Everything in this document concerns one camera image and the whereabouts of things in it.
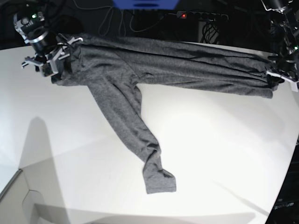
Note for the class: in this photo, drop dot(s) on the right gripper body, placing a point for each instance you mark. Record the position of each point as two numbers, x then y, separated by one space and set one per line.
50 54

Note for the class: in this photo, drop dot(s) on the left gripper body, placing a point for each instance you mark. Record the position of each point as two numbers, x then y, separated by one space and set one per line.
288 72

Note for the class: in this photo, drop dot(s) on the grey t-shirt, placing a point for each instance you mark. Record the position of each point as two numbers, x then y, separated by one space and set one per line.
112 68

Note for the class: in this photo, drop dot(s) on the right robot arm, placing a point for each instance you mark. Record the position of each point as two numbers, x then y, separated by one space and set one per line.
31 23

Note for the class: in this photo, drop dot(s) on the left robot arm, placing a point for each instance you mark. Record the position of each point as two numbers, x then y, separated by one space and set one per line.
286 20

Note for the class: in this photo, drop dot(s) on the blue box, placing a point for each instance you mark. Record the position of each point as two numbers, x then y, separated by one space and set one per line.
146 4

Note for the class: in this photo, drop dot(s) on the black power strip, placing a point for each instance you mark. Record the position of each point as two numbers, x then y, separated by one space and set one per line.
201 16

